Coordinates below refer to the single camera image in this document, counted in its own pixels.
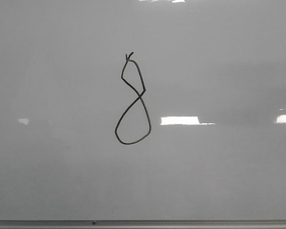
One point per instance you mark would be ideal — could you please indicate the white whiteboard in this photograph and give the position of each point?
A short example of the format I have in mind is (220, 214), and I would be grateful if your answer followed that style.
(143, 110)

